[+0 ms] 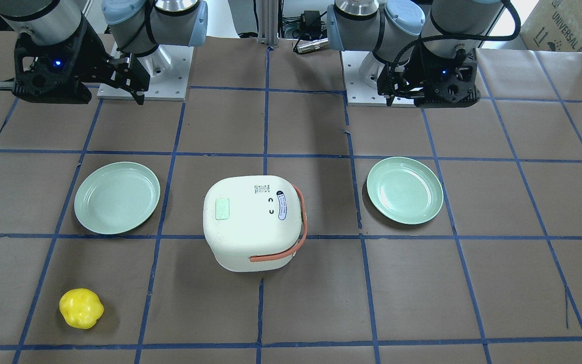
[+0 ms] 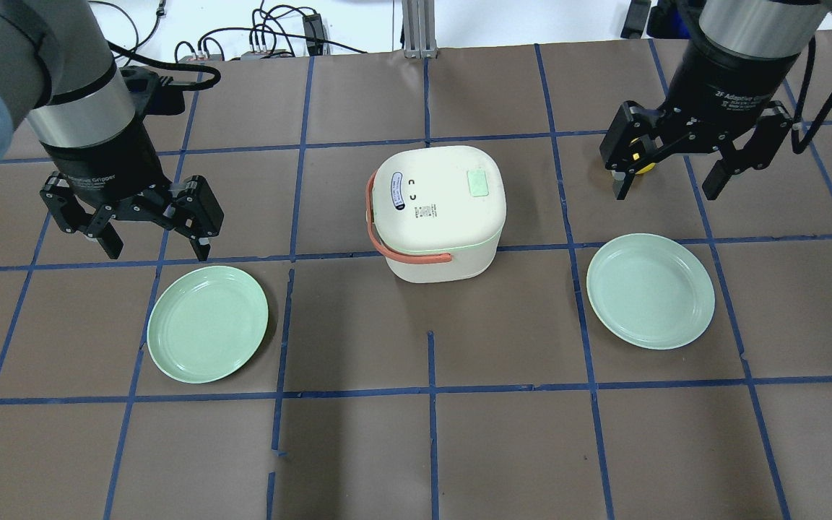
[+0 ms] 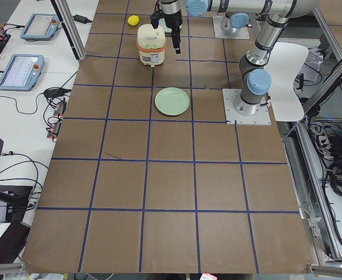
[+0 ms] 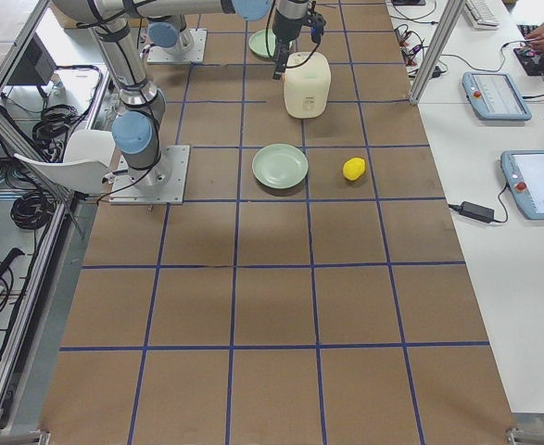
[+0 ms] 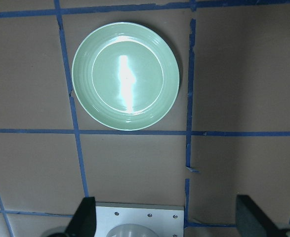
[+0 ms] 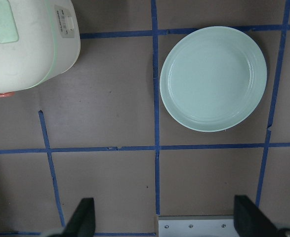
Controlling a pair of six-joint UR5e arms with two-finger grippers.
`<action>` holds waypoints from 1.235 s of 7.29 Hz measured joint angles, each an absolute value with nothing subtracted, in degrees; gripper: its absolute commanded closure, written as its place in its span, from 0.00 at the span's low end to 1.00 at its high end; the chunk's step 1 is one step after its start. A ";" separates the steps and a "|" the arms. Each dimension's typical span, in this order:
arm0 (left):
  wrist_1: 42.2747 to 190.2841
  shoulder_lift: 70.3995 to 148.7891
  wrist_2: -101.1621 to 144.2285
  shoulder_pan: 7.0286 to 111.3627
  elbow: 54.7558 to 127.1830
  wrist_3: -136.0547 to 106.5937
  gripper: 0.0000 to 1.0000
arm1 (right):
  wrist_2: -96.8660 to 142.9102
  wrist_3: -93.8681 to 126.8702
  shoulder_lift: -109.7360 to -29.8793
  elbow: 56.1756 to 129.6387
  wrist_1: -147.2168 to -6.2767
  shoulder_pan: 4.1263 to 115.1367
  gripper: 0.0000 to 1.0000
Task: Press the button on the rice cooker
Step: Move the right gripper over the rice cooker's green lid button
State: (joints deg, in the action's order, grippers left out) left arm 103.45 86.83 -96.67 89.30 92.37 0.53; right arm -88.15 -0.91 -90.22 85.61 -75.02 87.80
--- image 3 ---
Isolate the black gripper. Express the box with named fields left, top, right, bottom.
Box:
left=160, top=0, right=182, bottom=54

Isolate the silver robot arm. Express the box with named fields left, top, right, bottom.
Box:
left=220, top=12, right=249, bottom=35
left=185, top=0, right=319, bottom=116

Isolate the white orange rice cooker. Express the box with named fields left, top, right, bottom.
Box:
left=136, top=24, right=166, bottom=67

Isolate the yellow lemon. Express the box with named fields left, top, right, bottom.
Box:
left=127, top=15, right=140, bottom=26

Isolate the green plate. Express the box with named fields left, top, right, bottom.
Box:
left=154, top=87, right=190, bottom=116

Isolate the black power adapter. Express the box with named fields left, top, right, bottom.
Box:
left=73, top=15, right=92, bottom=24

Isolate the white chair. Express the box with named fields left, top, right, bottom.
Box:
left=264, top=42, right=308, bottom=122

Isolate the upper teach pendant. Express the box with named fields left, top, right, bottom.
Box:
left=20, top=13, right=60, bottom=40

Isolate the teach pendant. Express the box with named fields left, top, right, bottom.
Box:
left=0, top=54, right=44, bottom=92
left=20, top=13, right=60, bottom=40

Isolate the lower teach pendant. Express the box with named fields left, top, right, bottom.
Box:
left=0, top=54, right=44, bottom=92

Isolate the black monitor stand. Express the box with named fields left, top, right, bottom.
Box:
left=0, top=125, right=34, bottom=227

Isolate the aluminium frame post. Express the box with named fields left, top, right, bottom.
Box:
left=51, top=0, right=87, bottom=61

